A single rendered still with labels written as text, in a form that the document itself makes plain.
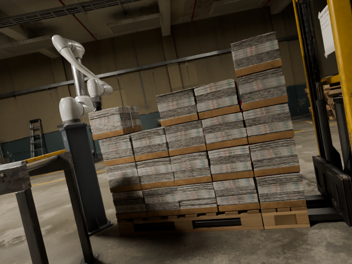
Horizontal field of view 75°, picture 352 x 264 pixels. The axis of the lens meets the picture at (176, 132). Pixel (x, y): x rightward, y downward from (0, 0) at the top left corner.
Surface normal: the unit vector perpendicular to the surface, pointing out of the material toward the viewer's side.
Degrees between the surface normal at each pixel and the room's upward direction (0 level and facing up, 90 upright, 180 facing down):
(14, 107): 90
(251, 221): 90
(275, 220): 90
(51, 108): 90
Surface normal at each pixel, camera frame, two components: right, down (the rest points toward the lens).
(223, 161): -0.29, 0.11
